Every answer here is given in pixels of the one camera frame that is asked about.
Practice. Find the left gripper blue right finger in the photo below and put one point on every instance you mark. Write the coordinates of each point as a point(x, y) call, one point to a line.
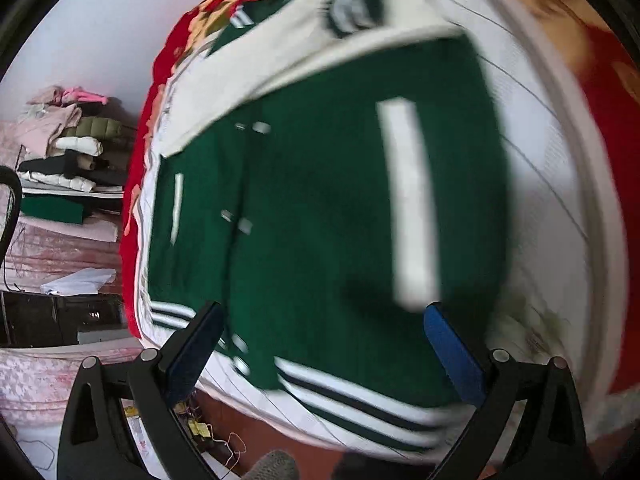
point(550, 441)

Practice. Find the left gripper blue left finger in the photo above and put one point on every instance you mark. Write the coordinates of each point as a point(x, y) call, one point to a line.
point(96, 441)

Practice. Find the green white varsity jacket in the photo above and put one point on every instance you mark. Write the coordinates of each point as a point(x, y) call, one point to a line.
point(324, 170)

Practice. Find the pile of folded clothes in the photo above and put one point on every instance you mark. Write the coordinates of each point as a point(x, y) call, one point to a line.
point(73, 163)

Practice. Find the pink patterned cloth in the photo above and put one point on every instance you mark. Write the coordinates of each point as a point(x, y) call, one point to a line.
point(36, 381)

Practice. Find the white paper sheet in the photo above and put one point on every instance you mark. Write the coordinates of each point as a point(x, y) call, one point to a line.
point(84, 282)

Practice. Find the white diamond pattern mat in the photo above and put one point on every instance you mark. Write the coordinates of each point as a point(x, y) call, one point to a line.
point(550, 185)

